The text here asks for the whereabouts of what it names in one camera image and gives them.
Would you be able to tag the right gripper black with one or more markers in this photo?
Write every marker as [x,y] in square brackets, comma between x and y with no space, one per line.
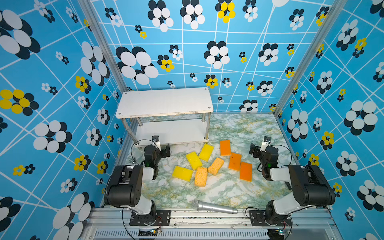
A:
[256,151]

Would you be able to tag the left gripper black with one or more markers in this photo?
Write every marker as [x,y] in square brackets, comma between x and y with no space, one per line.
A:
[163,151]

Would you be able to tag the yellow sponge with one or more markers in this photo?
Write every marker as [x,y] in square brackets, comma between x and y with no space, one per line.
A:
[206,152]
[194,160]
[182,173]

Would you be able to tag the tan porous sponge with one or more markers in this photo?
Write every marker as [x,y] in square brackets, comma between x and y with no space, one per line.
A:
[201,177]
[216,166]

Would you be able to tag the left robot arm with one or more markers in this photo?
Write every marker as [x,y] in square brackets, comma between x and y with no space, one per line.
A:
[124,188]

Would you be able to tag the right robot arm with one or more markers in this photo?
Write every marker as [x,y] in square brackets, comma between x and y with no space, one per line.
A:
[308,185]

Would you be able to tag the white two-tier shelf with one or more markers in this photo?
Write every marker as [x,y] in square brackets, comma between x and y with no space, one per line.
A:
[134,106]

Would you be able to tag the orange sponge middle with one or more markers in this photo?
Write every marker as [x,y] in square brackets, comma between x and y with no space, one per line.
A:
[235,162]

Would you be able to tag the orange sponge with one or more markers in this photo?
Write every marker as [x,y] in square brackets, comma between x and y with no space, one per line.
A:
[246,171]
[235,162]
[225,148]

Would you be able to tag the orange sponge front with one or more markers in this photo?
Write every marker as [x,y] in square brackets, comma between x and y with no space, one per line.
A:
[246,171]

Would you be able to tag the orange sponge back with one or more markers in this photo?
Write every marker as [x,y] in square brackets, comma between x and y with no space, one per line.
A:
[225,148]

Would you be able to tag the yellow sponge back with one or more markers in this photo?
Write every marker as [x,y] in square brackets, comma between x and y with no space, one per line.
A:
[206,152]

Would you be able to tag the silver microphone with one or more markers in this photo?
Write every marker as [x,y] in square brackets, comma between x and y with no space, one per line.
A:
[205,206]

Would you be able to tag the green circuit board left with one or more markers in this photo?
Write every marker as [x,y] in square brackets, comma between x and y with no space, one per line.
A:
[150,233]

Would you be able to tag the circuit board right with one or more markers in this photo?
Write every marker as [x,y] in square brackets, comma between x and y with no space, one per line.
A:
[277,234]

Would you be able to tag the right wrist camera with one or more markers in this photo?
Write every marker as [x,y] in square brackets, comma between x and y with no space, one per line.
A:
[266,142]

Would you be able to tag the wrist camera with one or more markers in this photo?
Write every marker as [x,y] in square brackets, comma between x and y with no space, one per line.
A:
[156,141]
[266,142]

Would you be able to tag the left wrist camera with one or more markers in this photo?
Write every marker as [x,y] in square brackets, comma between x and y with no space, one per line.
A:
[156,141]

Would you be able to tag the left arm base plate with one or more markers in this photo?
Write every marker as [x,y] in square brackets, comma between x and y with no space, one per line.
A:
[158,218]

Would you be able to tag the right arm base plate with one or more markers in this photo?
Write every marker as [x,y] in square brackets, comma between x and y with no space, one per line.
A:
[259,218]

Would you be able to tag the aluminium front rail frame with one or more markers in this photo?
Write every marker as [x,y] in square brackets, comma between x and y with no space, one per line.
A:
[189,224]

